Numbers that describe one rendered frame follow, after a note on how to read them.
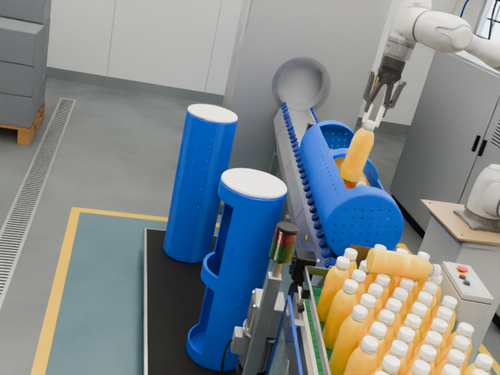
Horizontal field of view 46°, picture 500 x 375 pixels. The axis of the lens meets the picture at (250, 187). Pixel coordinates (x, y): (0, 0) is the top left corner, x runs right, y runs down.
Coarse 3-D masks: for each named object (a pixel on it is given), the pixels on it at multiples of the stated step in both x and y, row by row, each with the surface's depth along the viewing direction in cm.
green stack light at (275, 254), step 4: (272, 240) 164; (272, 244) 163; (276, 244) 162; (272, 248) 163; (276, 248) 162; (280, 248) 161; (284, 248) 161; (288, 248) 161; (292, 248) 162; (272, 252) 163; (276, 252) 162; (280, 252) 162; (284, 252) 162; (288, 252) 162; (292, 252) 164; (272, 256) 163; (276, 256) 162; (280, 256) 162; (284, 256) 162; (288, 256) 163; (276, 260) 163; (280, 260) 163; (284, 260) 163; (288, 260) 164
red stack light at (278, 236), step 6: (276, 228) 162; (276, 234) 161; (282, 234) 160; (288, 234) 160; (294, 234) 160; (276, 240) 162; (282, 240) 160; (288, 240) 160; (294, 240) 161; (282, 246) 161; (288, 246) 161
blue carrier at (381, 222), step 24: (312, 144) 268; (336, 144) 290; (312, 168) 251; (336, 168) 232; (312, 192) 243; (336, 192) 215; (360, 192) 207; (384, 192) 211; (336, 216) 209; (360, 216) 209; (384, 216) 210; (336, 240) 213; (360, 240) 213; (384, 240) 214
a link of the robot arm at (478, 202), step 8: (488, 168) 254; (496, 168) 251; (480, 176) 256; (488, 176) 252; (496, 176) 249; (480, 184) 254; (488, 184) 251; (496, 184) 249; (472, 192) 259; (480, 192) 254; (488, 192) 251; (496, 192) 248; (472, 200) 258; (480, 200) 255; (488, 200) 251; (496, 200) 248; (472, 208) 258; (480, 208) 255; (488, 208) 252; (496, 208) 248; (488, 216) 255; (496, 216) 252
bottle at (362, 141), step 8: (368, 128) 202; (360, 136) 203; (368, 136) 202; (352, 144) 205; (360, 144) 203; (368, 144) 203; (352, 152) 205; (360, 152) 204; (368, 152) 205; (344, 160) 208; (352, 160) 205; (360, 160) 205; (344, 168) 207; (352, 168) 206; (360, 168) 206; (344, 176) 208; (352, 176) 207
